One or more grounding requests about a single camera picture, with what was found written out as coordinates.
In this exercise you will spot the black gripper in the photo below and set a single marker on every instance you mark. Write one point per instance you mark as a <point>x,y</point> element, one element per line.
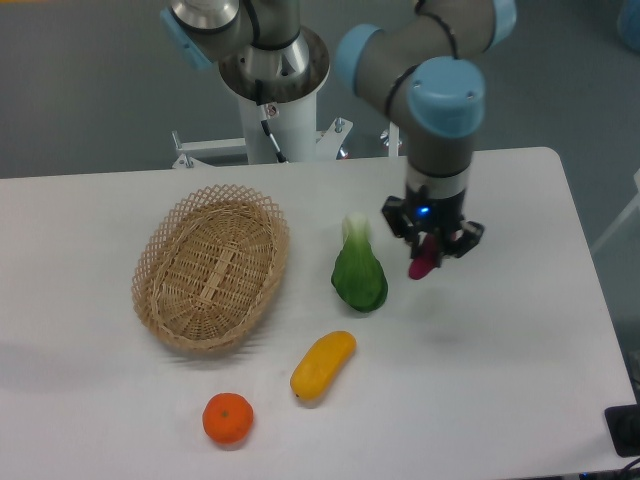
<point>442,217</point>

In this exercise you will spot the purple sweet potato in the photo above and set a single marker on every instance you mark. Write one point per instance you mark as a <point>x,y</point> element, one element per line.
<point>426,259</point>

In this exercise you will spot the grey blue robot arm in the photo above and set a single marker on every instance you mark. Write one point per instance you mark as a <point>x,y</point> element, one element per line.
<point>420,77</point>

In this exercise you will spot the woven wicker basket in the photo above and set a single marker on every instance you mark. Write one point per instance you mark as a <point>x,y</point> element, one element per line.
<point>211,268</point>

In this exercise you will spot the green bok choy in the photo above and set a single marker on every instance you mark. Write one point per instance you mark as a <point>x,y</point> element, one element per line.
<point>358,276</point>

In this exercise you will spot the yellow mango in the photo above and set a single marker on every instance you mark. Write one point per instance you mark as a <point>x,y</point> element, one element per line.
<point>321,364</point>

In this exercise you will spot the black device at table edge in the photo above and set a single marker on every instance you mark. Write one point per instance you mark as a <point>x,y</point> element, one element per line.
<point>623,425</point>

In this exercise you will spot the blue object top right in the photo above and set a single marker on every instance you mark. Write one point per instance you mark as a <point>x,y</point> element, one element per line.
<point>628,23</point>

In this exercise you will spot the orange tangerine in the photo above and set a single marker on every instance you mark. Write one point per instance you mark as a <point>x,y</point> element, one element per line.
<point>227,418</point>

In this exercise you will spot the white metal base frame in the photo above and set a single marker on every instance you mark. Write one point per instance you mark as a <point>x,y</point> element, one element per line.
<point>330,144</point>

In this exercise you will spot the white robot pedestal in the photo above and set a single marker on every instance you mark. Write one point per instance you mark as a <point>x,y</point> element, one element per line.
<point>276,91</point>

